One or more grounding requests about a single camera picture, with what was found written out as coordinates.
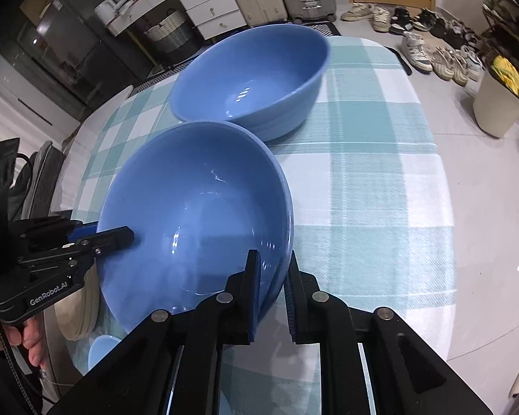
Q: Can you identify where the teal checked tablecloth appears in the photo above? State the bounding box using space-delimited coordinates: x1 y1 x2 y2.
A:
64 37 456 414

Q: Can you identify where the blue bowl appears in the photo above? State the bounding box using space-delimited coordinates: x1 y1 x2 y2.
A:
88 334 121 370
97 121 294 331
169 24 331 142

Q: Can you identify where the woven laundry basket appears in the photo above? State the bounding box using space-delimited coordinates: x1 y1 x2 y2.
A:
145 10 193 54

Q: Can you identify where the white desk with drawers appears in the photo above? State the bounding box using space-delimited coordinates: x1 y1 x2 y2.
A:
106 0 247 40

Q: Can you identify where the person's left hand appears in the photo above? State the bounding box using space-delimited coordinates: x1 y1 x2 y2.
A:
0 314 47 368

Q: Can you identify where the beige trash bin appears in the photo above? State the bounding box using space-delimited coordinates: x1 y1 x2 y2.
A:
473 55 519 139

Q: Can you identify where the dark grey sofa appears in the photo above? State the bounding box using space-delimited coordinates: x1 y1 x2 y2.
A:
8 140 65 221

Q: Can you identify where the cream plate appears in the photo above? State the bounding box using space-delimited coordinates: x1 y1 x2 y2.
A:
54 264 101 341

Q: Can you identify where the dark grey refrigerator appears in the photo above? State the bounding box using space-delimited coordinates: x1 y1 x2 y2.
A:
37 0 153 110

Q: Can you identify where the white electric kettle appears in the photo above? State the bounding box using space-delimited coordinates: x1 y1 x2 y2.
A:
94 0 117 26

